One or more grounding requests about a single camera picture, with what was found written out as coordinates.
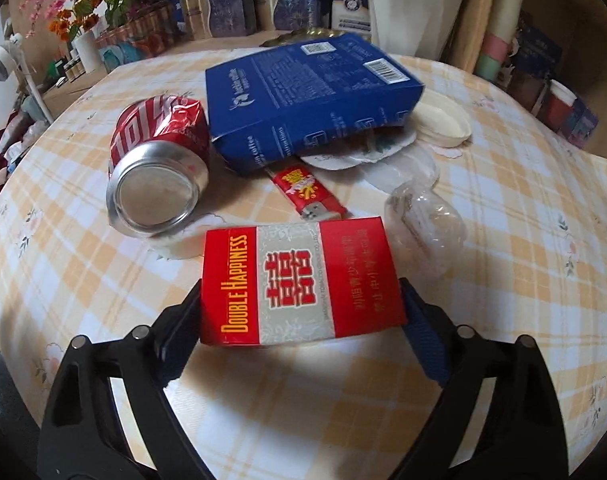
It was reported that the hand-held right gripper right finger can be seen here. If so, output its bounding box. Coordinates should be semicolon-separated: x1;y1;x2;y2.
388;278;569;480

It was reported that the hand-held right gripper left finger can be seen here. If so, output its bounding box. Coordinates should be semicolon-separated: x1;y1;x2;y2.
36;280;214;480

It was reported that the red cigarette box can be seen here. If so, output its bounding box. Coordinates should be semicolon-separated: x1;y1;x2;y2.
199;217;409;347

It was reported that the crushed red drink can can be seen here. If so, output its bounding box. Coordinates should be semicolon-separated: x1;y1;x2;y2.
106;95;213;237

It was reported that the white printed paper packet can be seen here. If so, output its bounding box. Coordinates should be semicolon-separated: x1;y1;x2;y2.
300;127;418;172

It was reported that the dark blue coffee box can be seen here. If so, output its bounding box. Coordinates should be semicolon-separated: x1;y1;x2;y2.
204;33;425;177

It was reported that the clear plastic lid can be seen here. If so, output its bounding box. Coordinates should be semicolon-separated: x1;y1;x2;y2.
385;179;467;282

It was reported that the yellow checked floral tablecloth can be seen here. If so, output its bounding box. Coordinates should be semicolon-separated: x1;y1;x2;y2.
0;45;607;480

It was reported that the small white dish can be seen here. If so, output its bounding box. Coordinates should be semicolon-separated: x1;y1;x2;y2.
417;89;473;149

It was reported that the cluttered dark storage crate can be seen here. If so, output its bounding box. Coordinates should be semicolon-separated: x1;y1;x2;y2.
0;109;50;207

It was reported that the small blue box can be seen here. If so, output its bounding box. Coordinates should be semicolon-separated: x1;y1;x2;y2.
565;100;600;149

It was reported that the red paper cup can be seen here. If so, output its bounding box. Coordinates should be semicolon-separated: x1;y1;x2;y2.
540;80;580;129

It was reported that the dark brown cup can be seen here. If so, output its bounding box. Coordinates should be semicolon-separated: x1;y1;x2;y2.
508;66;550;112

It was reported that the row of small bottles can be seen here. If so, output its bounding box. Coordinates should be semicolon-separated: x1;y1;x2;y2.
60;54;85;84

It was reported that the blue printed gift box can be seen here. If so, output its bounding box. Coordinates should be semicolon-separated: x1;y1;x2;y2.
512;24;565;82

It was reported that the stack of pastel paper cups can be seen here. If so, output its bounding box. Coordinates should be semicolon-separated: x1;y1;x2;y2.
475;0;523;84

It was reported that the wooden shelf unit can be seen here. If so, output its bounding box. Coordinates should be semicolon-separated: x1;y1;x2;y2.
448;0;607;171

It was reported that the striped flower planter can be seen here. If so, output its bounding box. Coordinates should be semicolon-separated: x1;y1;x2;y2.
95;2;180;63

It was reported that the white flower pot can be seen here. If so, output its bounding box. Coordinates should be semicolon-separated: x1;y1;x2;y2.
365;0;467;62

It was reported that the gold metal tray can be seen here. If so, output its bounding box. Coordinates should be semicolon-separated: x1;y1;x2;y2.
260;27;345;49

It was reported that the white desk fan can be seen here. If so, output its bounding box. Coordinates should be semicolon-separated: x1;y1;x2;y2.
0;32;55;126

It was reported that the stack of dark blue boxes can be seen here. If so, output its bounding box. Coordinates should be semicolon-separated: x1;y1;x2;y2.
162;0;334;42

